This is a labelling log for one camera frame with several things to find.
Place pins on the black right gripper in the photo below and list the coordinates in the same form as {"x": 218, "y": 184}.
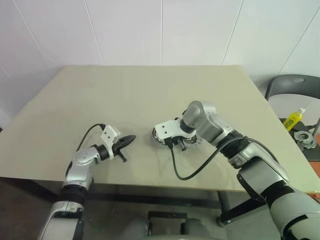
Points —
{"x": 175, "y": 142}

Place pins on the yellow drink bottle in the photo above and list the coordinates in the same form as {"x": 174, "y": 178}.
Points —
{"x": 293, "y": 118}

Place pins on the black table frame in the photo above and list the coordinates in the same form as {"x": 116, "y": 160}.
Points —
{"x": 150, "y": 197}

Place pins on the grey rounded shape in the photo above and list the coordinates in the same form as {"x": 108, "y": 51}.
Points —
{"x": 136, "y": 227}

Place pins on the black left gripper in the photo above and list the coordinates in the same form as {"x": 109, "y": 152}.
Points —
{"x": 119, "y": 151}

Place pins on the grey plastic chair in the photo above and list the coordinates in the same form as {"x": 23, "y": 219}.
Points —
{"x": 282, "y": 82}

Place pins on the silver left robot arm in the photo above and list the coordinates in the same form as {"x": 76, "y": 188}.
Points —
{"x": 80, "y": 170}

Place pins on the black rectangular bracket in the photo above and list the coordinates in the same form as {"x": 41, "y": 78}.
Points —
{"x": 167, "y": 215}

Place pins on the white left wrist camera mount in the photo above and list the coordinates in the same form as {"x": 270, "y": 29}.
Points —
{"x": 107, "y": 135}

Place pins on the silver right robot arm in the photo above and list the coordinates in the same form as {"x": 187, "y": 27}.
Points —
{"x": 212, "y": 122}

